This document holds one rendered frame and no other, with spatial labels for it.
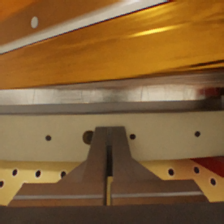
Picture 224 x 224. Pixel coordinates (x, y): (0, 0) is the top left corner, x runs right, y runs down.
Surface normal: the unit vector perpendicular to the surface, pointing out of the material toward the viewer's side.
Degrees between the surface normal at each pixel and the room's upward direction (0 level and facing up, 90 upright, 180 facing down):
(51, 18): 90
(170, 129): 90
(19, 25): 90
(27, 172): 62
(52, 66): 90
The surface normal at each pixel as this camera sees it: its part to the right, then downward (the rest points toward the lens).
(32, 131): -0.10, 0.08
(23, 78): -0.50, 0.09
